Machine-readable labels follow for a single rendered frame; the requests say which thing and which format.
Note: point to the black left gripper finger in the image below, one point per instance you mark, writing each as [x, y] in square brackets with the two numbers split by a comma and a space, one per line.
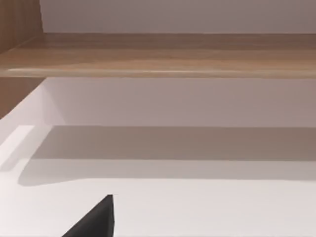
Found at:
[101, 219]

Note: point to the wooden open shelf unit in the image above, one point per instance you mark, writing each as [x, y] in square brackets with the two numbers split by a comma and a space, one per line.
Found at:
[148, 56]

